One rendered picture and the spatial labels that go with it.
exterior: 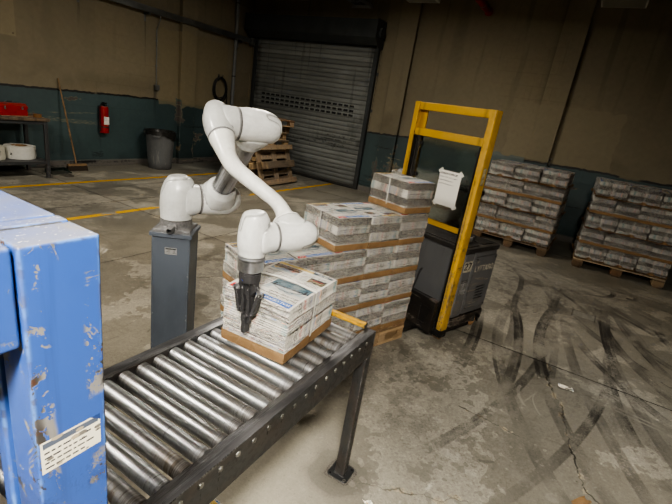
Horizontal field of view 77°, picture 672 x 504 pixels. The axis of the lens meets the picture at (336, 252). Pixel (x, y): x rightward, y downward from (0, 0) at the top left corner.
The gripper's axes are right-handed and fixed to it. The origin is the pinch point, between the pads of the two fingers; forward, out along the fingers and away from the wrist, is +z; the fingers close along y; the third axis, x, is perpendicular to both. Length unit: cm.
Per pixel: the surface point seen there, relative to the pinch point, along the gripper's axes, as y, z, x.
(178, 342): 21.6, 13.0, 11.0
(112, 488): -16, 13, 61
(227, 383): -7.9, 13.4, 15.7
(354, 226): 29, -7, -132
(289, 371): -18.9, 13.5, -3.7
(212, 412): -14.5, 13.3, 28.6
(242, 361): -2.7, 13.7, 3.0
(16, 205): -37, -62, 84
